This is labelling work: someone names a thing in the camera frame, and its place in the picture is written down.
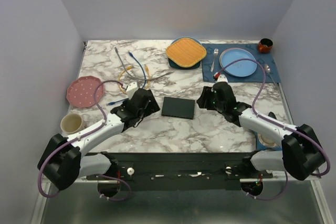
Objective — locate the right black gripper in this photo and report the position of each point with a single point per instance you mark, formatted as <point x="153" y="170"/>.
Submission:
<point x="207" y="93"/>

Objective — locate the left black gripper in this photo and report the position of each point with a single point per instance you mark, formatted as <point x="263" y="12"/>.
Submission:
<point x="152" y="106"/>

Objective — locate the black network switch box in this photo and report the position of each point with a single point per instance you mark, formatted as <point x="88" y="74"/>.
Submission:
<point x="178" y="108"/>

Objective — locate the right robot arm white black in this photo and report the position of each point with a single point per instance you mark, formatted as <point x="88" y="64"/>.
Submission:
<point x="301" y="153"/>

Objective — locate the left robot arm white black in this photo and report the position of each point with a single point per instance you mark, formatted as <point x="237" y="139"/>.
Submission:
<point x="66" y="158"/>

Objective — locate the silver fork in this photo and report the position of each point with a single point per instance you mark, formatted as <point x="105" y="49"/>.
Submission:
<point x="215" y="54"/>

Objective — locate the blue round plate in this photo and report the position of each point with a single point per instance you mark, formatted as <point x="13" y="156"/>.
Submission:
<point x="245" y="63"/>

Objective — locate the blue cloth placemat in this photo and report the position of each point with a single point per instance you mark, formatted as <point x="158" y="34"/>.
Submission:
<point x="257" y="76"/>

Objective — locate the silver spoon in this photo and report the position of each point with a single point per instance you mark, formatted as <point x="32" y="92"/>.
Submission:
<point x="267" y="70"/>

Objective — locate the blue star shaped dish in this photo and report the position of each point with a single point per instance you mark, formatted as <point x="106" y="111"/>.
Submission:
<point x="262" y="142"/>

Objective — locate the pink dotted plate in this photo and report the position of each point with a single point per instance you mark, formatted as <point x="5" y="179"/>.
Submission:
<point x="80" y="92"/>

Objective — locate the red brown small bowl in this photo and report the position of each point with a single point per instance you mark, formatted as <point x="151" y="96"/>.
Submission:
<point x="265" y="45"/>

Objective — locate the cream ceramic cup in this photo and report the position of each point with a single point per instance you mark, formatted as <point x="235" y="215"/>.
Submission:
<point x="72" y="123"/>

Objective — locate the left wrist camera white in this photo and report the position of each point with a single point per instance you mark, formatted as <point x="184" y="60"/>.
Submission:
<point x="131" y="89"/>

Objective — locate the black mounting base rail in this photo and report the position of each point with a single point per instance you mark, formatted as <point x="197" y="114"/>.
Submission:
<point x="169" y="171"/>

